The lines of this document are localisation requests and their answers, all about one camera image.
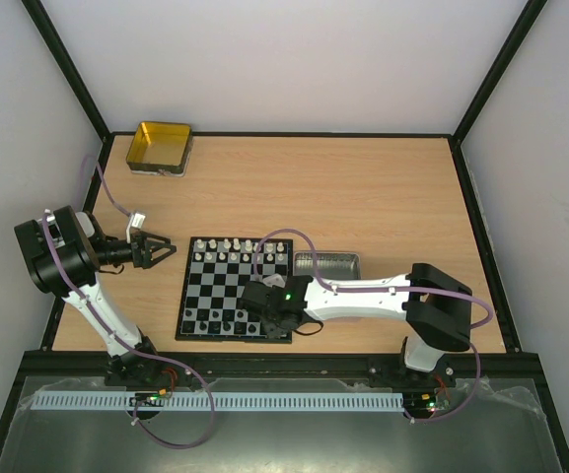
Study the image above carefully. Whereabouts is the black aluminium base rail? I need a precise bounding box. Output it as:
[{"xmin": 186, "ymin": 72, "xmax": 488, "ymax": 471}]
[{"xmin": 14, "ymin": 351, "xmax": 546, "ymax": 391}]

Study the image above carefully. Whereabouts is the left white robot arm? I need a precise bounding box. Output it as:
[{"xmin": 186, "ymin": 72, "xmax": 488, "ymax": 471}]
[{"xmin": 14, "ymin": 206, "xmax": 178, "ymax": 386}]

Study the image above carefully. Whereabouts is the gold open tin lid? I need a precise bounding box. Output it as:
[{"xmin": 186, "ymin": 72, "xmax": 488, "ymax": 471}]
[{"xmin": 126, "ymin": 121, "xmax": 192, "ymax": 177}]

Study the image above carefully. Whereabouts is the white slotted cable duct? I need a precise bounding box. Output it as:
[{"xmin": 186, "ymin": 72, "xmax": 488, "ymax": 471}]
[{"xmin": 31, "ymin": 391, "xmax": 403, "ymax": 413}]

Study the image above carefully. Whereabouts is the purple cable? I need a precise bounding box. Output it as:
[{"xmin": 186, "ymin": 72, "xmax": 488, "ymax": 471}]
[
  {"xmin": 252, "ymin": 228, "xmax": 493, "ymax": 425},
  {"xmin": 41, "ymin": 155, "xmax": 216, "ymax": 450}
]

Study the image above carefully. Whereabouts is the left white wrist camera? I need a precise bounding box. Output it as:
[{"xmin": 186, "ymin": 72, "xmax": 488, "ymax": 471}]
[{"xmin": 125, "ymin": 211, "xmax": 146, "ymax": 242}]

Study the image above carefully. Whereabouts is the pink tin with chess pieces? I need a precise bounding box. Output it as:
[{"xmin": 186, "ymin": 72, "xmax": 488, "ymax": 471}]
[{"xmin": 293, "ymin": 251, "xmax": 361, "ymax": 280}]

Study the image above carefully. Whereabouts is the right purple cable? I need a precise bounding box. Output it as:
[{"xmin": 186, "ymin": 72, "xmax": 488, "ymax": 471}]
[{"xmin": 252, "ymin": 228, "xmax": 493, "ymax": 425}]

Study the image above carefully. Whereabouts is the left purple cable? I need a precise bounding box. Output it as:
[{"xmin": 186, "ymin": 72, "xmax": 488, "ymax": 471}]
[{"xmin": 41, "ymin": 155, "xmax": 216, "ymax": 450}]

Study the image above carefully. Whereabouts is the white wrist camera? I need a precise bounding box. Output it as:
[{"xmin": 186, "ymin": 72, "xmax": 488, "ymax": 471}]
[
  {"xmin": 262, "ymin": 274, "xmax": 286, "ymax": 288},
  {"xmin": 125, "ymin": 211, "xmax": 146, "ymax": 242}
]

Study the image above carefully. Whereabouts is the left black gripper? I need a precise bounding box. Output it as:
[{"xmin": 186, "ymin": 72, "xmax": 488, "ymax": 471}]
[{"xmin": 92, "ymin": 231, "xmax": 177, "ymax": 269}]

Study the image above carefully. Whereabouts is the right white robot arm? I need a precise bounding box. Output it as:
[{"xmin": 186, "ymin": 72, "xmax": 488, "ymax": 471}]
[{"xmin": 239, "ymin": 263, "xmax": 472, "ymax": 386}]

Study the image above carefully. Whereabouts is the black cage frame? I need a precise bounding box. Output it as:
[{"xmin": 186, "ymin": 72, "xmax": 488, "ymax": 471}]
[{"xmin": 0, "ymin": 0, "xmax": 569, "ymax": 473}]

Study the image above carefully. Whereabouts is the black and silver chessboard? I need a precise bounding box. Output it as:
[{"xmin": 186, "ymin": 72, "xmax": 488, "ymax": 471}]
[{"xmin": 175, "ymin": 236, "xmax": 294, "ymax": 343}]

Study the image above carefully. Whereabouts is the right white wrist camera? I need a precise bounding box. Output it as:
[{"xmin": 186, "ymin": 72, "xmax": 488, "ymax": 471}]
[{"xmin": 262, "ymin": 274, "xmax": 286, "ymax": 288}]

